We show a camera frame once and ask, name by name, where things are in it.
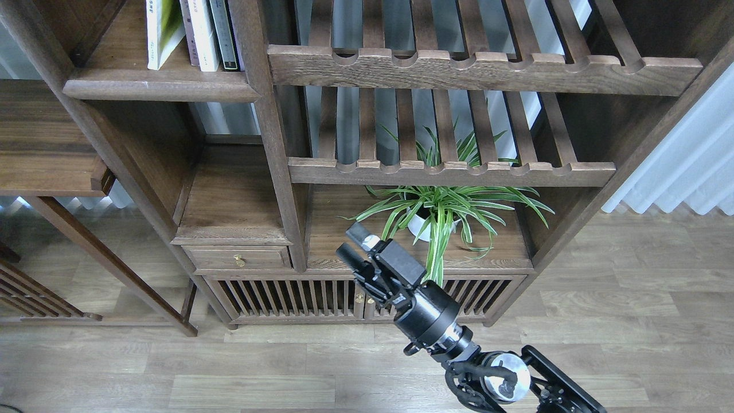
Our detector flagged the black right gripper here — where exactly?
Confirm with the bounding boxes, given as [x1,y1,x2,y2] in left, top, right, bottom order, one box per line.
[336,222,462,356]

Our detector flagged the yellow green book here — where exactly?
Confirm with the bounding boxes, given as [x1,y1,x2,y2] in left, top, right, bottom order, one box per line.
[145,1,185,70]

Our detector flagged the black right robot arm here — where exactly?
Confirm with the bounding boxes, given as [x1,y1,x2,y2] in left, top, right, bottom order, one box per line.
[337,223,605,412]

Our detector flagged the white plant pot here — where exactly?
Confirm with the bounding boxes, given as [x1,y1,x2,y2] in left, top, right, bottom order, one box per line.
[407,205,460,241]

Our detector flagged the dark wooden side table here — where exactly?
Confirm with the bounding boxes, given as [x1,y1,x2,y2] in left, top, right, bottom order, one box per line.
[1,79,197,337]

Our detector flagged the brass drawer knob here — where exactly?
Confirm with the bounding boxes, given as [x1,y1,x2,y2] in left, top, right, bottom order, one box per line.
[233,255,247,268]

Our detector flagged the dark green upright book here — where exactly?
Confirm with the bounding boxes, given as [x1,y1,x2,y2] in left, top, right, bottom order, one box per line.
[209,1,241,72]

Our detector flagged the white upright book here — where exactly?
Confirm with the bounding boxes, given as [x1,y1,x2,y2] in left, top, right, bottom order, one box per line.
[187,0,220,72]

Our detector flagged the green spider plant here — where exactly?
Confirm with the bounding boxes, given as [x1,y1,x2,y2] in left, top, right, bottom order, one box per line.
[338,118,556,287]

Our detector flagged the white curtain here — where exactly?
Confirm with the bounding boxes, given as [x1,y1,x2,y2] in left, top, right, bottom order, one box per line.
[602,65,733,215]

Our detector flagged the dark wooden bookshelf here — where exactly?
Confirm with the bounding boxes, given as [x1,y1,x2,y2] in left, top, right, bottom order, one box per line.
[2,1,732,329]

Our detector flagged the maroon book white characters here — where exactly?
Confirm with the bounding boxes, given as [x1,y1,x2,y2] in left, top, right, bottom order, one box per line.
[180,0,200,67]

